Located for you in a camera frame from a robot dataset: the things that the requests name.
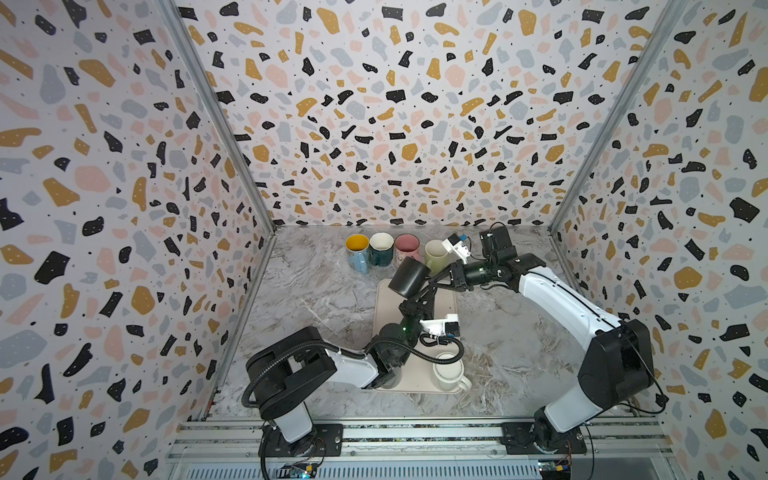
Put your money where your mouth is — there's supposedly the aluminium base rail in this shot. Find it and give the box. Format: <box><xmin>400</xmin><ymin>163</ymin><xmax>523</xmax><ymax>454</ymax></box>
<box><xmin>166</xmin><ymin>417</ymin><xmax>685</xmax><ymax>479</ymax></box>

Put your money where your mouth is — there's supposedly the light green mug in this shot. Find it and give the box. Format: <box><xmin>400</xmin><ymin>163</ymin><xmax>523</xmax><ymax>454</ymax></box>
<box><xmin>425</xmin><ymin>240</ymin><xmax>453</xmax><ymax>275</ymax></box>

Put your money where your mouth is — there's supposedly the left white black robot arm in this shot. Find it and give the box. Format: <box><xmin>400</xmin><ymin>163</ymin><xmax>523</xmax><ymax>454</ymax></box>
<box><xmin>241</xmin><ymin>294</ymin><xmax>434</xmax><ymax>448</ymax></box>

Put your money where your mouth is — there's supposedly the beige plastic tray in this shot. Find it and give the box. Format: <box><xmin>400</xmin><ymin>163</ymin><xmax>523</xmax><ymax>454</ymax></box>
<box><xmin>373</xmin><ymin>279</ymin><xmax>462</xmax><ymax>395</ymax></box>

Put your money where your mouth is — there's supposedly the right corner aluminium post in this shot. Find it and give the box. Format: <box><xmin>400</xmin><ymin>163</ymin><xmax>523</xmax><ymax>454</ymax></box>
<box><xmin>548</xmin><ymin>0</ymin><xmax>691</xmax><ymax>235</ymax></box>

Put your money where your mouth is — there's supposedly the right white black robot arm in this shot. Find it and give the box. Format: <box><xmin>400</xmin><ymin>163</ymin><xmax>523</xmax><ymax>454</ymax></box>
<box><xmin>442</xmin><ymin>225</ymin><xmax>657</xmax><ymax>453</ymax></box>

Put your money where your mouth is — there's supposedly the pink ghost pattern mug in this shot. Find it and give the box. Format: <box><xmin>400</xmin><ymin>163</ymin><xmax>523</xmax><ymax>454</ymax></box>
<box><xmin>394</xmin><ymin>233</ymin><xmax>421</xmax><ymax>266</ymax></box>

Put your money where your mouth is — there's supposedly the dark teal mug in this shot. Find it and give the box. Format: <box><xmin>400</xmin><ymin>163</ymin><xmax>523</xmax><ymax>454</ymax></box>
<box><xmin>368</xmin><ymin>232</ymin><xmax>395</xmax><ymax>267</ymax></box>

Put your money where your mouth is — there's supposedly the light blue butterfly mug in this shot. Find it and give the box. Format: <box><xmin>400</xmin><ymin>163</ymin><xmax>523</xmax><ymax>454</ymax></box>
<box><xmin>345</xmin><ymin>234</ymin><xmax>369</xmax><ymax>274</ymax></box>

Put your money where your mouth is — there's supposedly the corner aluminium post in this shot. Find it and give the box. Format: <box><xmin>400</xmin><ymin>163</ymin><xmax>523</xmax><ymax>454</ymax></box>
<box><xmin>152</xmin><ymin>0</ymin><xmax>278</xmax><ymax>234</ymax></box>
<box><xmin>548</xmin><ymin>0</ymin><xmax>691</xmax><ymax>235</ymax></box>

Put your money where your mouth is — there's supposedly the left corner aluminium post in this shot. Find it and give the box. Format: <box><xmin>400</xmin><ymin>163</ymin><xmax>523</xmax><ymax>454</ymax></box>
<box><xmin>152</xmin><ymin>0</ymin><xmax>278</xmax><ymax>234</ymax></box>

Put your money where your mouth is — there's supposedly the grey mug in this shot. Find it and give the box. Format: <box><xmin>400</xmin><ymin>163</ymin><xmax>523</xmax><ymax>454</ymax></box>
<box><xmin>377</xmin><ymin>368</ymin><xmax>402</xmax><ymax>390</ymax></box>

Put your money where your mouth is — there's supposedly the black mug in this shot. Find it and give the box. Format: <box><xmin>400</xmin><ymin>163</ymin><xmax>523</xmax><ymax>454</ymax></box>
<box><xmin>388</xmin><ymin>257</ymin><xmax>430</xmax><ymax>298</ymax></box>

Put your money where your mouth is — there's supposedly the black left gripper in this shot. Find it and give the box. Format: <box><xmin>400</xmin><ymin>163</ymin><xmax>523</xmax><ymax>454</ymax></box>
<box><xmin>393</xmin><ymin>287</ymin><xmax>432</xmax><ymax>368</ymax></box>

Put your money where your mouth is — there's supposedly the white mug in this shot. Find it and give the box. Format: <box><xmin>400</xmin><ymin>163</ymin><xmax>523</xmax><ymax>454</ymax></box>
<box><xmin>432</xmin><ymin>360</ymin><xmax>473</xmax><ymax>393</ymax></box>

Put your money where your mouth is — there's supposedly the left black corrugated cable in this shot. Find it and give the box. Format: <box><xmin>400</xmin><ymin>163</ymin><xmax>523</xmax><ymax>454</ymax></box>
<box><xmin>241</xmin><ymin>335</ymin><xmax>466</xmax><ymax>480</ymax></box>

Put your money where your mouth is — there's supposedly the left green circuit board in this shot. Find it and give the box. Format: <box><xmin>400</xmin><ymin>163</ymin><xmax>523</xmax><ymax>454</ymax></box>
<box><xmin>276</xmin><ymin>462</ymin><xmax>319</xmax><ymax>479</ymax></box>

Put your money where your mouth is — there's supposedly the right circuit board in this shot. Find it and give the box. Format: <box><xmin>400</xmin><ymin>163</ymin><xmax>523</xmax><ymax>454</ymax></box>
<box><xmin>537</xmin><ymin>460</ymin><xmax>572</xmax><ymax>480</ymax></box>

